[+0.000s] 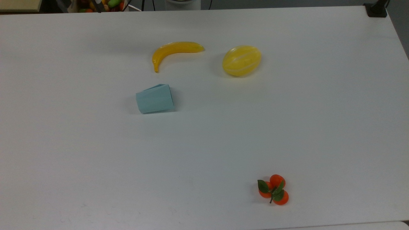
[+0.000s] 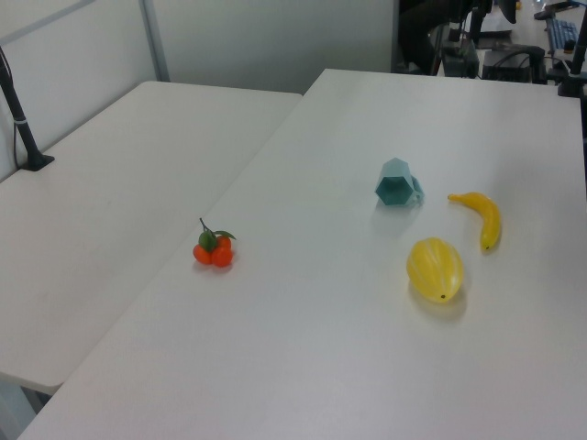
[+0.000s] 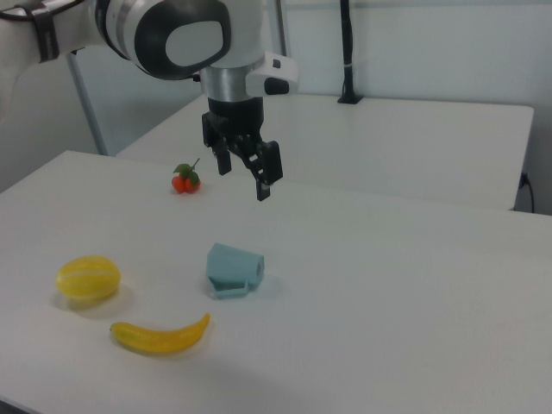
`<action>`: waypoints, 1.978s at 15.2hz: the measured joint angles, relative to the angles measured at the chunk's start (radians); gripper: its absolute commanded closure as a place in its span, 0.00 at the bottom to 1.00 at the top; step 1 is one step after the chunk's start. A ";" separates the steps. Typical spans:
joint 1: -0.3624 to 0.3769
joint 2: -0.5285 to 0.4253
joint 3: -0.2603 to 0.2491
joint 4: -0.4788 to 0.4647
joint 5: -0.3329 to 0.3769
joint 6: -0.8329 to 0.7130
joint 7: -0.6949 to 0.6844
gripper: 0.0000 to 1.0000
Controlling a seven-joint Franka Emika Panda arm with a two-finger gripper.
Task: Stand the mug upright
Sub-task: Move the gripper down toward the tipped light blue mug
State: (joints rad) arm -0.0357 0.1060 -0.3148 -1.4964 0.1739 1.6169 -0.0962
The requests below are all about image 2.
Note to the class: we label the dark device with green parts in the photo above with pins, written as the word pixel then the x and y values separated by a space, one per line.
pixel 458 57

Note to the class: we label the black clamp pole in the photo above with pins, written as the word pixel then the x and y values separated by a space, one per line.
pixel 573 75

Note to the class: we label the orange tangerine cluster with leaves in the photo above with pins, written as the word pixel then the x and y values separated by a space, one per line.
pixel 215 251

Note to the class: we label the blue keyboard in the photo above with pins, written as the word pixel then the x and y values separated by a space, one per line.
pixel 561 33

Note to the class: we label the black pole with base plate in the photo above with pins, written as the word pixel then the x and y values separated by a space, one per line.
pixel 18 119

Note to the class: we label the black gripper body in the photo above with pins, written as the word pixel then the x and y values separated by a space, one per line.
pixel 508 10

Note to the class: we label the yellow banana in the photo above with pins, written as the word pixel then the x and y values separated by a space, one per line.
pixel 490 217

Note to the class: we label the black equipment box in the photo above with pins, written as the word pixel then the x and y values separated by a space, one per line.
pixel 511 64

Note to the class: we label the dark office chair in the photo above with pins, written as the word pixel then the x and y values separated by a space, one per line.
pixel 415 36

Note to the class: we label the yellow striped melon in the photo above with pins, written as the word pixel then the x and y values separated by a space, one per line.
pixel 435 270

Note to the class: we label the black monitor stand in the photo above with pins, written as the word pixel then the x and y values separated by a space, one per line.
pixel 478 23

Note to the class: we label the teal hexagonal mug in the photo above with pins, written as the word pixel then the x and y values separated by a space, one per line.
pixel 392 188

